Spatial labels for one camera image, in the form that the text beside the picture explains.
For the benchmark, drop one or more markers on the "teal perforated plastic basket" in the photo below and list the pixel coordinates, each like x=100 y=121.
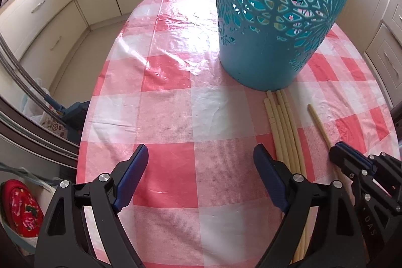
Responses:
x=263 y=44

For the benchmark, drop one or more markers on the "red white checkered tablecloth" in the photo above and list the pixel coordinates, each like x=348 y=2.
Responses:
x=201 y=202

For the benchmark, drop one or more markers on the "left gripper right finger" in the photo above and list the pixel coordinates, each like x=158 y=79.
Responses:
x=336 y=240

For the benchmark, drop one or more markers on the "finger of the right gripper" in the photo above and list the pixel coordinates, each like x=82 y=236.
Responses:
x=349 y=160

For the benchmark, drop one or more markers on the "blue dustpan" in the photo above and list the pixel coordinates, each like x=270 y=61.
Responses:
x=74 y=119

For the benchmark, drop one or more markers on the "blue broom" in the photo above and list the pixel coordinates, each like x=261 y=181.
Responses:
x=32 y=89

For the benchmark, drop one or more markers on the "single separate wooden chopstick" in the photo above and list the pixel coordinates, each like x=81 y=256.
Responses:
x=316 y=119

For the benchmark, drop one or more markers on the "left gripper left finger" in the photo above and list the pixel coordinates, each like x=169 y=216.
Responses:
x=64 y=239

